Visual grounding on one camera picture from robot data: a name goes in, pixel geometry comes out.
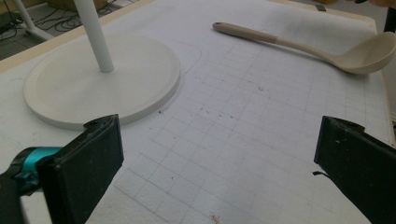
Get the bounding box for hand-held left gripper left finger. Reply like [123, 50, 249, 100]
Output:
[10, 114, 124, 224]

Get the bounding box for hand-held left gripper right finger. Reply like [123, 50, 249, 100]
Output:
[312, 116, 396, 224]

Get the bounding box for white rack stand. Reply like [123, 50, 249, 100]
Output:
[22, 0, 181, 131]

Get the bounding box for beige ladle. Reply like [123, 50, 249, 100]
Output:
[212, 21, 396, 76]

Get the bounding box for white grid mat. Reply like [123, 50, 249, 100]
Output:
[0, 0, 394, 224]

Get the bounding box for white floor stand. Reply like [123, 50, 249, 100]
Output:
[12, 0, 55, 41]

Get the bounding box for large cardboard box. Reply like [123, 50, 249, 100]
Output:
[46, 0, 108, 12]

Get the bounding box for loose black cables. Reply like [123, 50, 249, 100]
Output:
[31, 7, 82, 34]

